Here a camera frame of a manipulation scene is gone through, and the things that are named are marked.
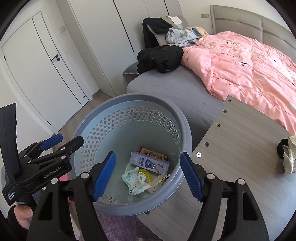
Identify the black clothes pile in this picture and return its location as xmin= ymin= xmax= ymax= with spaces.
xmin=137 ymin=45 xmax=184 ymax=74

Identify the pink duvet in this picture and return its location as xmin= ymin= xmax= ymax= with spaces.
xmin=182 ymin=31 xmax=295 ymax=135

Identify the grey upholstered headboard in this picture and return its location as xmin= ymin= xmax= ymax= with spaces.
xmin=210 ymin=5 xmax=295 ymax=47

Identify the grey perforated trash basket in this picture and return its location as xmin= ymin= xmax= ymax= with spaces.
xmin=68 ymin=93 xmax=192 ymax=216

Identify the red white paper cup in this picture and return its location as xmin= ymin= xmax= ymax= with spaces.
xmin=138 ymin=168 xmax=170 ymax=194

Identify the black garment on chair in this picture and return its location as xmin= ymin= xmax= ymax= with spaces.
xmin=142 ymin=18 xmax=173 ymax=49

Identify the yellow plush toy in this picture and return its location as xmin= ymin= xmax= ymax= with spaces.
xmin=192 ymin=27 xmax=208 ymax=38

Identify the red white snack wrapper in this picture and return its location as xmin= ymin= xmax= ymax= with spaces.
xmin=138 ymin=147 xmax=169 ymax=161

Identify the grey bed mattress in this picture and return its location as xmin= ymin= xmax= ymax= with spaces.
xmin=127 ymin=66 xmax=224 ymax=149

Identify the purple cartoon carton box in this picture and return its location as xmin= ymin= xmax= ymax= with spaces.
xmin=129 ymin=152 xmax=170 ymax=175

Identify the purple fluffy rug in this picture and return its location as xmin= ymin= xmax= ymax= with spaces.
xmin=97 ymin=212 xmax=154 ymax=240

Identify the person's left hand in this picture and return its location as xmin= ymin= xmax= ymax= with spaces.
xmin=14 ymin=204 xmax=33 ymax=230

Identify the cream paper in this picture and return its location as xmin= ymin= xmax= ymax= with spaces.
xmin=282 ymin=136 xmax=296 ymax=174

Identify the light blue wipes packet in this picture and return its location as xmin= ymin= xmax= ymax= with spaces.
xmin=121 ymin=167 xmax=151 ymax=196

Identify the white bedroom door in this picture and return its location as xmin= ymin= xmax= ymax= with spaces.
xmin=1 ymin=12 xmax=89 ymax=132

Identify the white wardrobe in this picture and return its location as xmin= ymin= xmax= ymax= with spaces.
xmin=56 ymin=1 xmax=182 ymax=97

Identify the grey bedside chair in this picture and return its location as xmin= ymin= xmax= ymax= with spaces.
xmin=142 ymin=15 xmax=189 ymax=49

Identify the light blue clothes pile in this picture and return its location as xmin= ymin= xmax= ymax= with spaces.
xmin=165 ymin=28 xmax=200 ymax=47

